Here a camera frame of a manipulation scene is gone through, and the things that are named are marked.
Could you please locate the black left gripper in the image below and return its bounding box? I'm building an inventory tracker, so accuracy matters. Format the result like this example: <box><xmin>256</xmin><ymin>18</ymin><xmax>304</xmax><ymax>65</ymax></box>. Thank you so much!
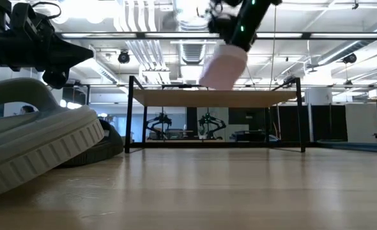
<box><xmin>15</xmin><ymin>30</ymin><xmax>95</xmax><ymax>90</ymax></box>

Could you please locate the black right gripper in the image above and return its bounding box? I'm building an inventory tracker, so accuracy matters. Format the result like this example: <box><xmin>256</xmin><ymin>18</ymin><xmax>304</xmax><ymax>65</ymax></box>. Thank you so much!
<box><xmin>228</xmin><ymin>14</ymin><xmax>266</xmax><ymax>53</ymax></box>

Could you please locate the pink rubber slide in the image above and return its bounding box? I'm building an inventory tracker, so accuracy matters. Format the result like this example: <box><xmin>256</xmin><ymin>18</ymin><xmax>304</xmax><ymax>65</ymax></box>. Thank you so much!
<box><xmin>198</xmin><ymin>43</ymin><xmax>249</xmax><ymax>91</ymax></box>

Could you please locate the grey rubber slide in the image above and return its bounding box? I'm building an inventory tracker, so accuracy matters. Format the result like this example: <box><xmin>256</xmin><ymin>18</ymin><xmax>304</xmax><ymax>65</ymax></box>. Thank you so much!
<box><xmin>0</xmin><ymin>77</ymin><xmax>105</xmax><ymax>199</ymax></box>

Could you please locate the black rubber slide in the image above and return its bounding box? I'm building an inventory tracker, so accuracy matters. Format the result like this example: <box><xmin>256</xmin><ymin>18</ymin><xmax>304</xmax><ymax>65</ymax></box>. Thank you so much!
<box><xmin>56</xmin><ymin>119</ymin><xmax>125</xmax><ymax>167</ymax></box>

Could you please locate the white column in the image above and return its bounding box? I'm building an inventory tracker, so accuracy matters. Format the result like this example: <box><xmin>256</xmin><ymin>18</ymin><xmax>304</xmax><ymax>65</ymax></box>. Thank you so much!
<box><xmin>304</xmin><ymin>86</ymin><xmax>334</xmax><ymax>107</ymax></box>

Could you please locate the dark low cabinet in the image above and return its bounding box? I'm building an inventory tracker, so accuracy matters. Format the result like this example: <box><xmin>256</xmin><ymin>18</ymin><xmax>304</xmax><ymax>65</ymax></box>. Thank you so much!
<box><xmin>229</xmin><ymin>129</ymin><xmax>281</xmax><ymax>143</ymax></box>

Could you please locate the blue floor mat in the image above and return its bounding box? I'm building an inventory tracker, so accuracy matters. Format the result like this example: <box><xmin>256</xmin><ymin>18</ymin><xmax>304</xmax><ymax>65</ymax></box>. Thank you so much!
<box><xmin>316</xmin><ymin>141</ymin><xmax>377</xmax><ymax>153</ymax></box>

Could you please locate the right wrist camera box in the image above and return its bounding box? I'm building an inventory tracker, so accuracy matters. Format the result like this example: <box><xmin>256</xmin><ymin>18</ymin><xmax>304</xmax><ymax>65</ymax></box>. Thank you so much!
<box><xmin>206</xmin><ymin>4</ymin><xmax>239</xmax><ymax>44</ymax></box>

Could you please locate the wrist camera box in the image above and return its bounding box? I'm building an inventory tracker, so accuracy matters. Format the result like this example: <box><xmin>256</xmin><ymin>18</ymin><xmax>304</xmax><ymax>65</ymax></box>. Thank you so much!
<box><xmin>206</xmin><ymin>4</ymin><xmax>239</xmax><ymax>44</ymax></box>
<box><xmin>10</xmin><ymin>2</ymin><xmax>54</xmax><ymax>35</ymax></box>

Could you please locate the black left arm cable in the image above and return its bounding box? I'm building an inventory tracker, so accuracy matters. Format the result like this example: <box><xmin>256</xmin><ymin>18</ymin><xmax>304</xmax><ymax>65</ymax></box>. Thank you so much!
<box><xmin>31</xmin><ymin>1</ymin><xmax>63</xmax><ymax>20</ymax></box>

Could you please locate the ribbed ceiling air duct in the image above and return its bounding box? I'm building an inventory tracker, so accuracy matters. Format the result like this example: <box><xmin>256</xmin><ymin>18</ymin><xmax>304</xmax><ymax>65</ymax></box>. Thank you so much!
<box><xmin>179</xmin><ymin>43</ymin><xmax>207</xmax><ymax>65</ymax></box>

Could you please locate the black ceiling cord reel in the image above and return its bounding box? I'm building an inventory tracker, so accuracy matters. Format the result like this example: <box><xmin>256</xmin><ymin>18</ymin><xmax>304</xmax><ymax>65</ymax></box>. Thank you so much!
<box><xmin>117</xmin><ymin>50</ymin><xmax>131</xmax><ymax>65</ymax></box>
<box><xmin>342</xmin><ymin>52</ymin><xmax>358</xmax><ymax>65</ymax></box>

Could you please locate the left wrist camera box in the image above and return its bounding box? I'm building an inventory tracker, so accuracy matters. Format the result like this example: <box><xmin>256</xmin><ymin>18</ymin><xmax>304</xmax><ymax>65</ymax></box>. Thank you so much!
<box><xmin>10</xmin><ymin>2</ymin><xmax>54</xmax><ymax>35</ymax></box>

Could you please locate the wooden shelf black metal frame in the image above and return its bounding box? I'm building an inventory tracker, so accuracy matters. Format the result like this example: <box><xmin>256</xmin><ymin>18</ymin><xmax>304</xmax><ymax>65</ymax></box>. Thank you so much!
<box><xmin>124</xmin><ymin>75</ymin><xmax>307</xmax><ymax>154</ymax></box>

